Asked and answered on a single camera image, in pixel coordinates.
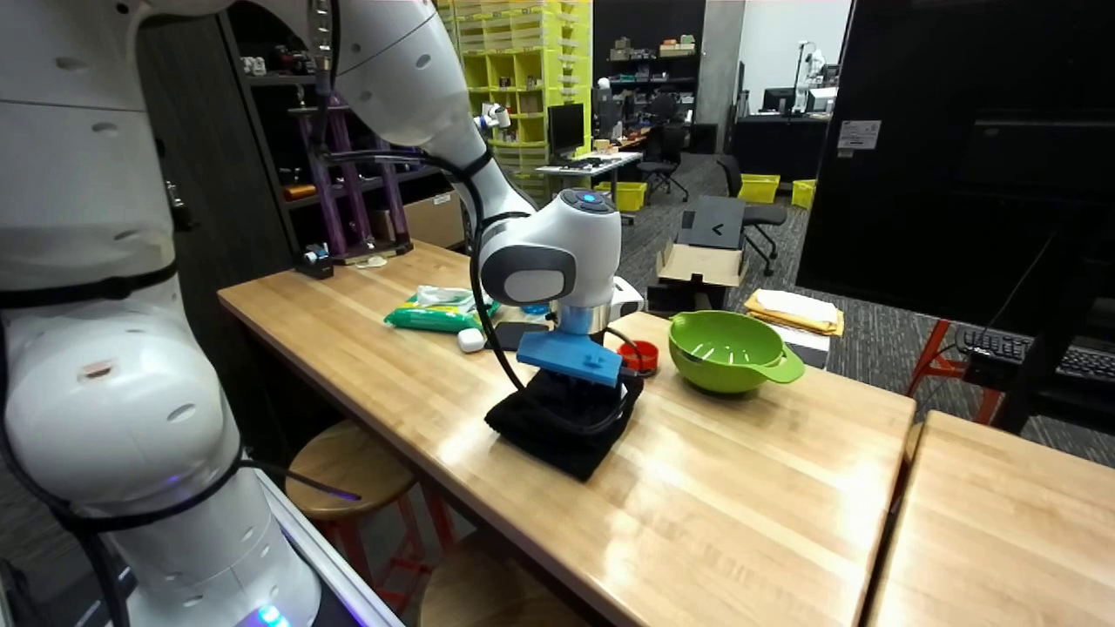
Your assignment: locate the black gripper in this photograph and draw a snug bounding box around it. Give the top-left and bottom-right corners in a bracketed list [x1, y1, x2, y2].
[539, 365, 638, 432]

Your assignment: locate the black ribbed towel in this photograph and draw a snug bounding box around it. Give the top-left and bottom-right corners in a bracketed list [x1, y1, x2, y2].
[482, 365, 648, 489]

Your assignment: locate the small red cup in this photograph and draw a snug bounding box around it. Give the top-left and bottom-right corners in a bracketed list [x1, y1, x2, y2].
[615, 339, 665, 381]

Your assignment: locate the green plastic bowl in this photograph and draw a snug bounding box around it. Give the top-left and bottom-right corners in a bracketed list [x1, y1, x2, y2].
[665, 307, 810, 399]

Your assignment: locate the green wipes package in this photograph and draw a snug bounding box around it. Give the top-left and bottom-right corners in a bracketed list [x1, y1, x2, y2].
[385, 285, 517, 339]

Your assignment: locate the open cardboard box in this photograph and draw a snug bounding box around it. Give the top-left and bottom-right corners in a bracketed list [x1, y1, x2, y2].
[654, 237, 749, 292]

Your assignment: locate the dark gray plastic case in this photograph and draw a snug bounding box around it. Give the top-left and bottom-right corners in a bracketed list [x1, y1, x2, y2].
[677, 190, 749, 250]

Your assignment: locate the white flat box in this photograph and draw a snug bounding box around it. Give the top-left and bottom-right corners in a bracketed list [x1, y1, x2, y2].
[772, 325, 837, 360]

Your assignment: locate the yellow envelope stack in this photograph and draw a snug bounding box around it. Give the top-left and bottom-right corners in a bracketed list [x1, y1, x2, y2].
[744, 285, 852, 341]

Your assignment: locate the white work table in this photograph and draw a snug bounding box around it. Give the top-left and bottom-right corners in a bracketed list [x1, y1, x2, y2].
[535, 151, 648, 194]

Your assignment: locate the round wooden stool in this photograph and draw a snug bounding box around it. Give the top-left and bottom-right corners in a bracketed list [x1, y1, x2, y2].
[281, 417, 459, 584]

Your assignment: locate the black office chair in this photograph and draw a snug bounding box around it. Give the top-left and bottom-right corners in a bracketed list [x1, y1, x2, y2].
[718, 154, 794, 278]
[638, 115, 695, 210]

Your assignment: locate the black round object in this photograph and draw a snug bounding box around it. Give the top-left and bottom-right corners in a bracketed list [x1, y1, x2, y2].
[298, 241, 338, 283]

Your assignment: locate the black desk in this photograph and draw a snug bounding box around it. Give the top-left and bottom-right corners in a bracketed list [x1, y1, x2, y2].
[729, 108, 837, 184]

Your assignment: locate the purple metal rack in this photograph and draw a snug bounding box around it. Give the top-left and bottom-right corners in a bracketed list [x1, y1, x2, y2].
[290, 100, 420, 264]

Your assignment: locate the dark shelving unit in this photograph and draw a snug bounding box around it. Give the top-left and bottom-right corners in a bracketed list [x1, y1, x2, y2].
[599, 30, 705, 125]

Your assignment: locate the yellow cubby shelf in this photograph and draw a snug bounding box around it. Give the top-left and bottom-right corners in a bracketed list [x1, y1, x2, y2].
[431, 0, 596, 182]

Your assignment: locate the dark storage shelf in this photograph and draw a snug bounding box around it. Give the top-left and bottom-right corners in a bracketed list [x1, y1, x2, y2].
[135, 0, 459, 264]

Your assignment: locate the large black monitor screen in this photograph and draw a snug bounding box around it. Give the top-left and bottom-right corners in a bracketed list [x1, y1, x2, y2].
[794, 0, 1115, 341]

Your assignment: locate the black monitor stand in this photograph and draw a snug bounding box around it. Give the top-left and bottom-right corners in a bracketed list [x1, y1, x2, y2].
[946, 219, 1115, 440]

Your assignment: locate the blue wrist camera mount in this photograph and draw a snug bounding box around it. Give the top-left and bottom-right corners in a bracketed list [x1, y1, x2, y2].
[514, 328, 628, 389]

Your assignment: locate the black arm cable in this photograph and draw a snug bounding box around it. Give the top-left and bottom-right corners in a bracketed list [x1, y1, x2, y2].
[454, 145, 552, 399]

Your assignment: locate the orange metal frame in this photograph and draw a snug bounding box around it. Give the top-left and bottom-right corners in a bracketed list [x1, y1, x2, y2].
[906, 318, 1011, 428]

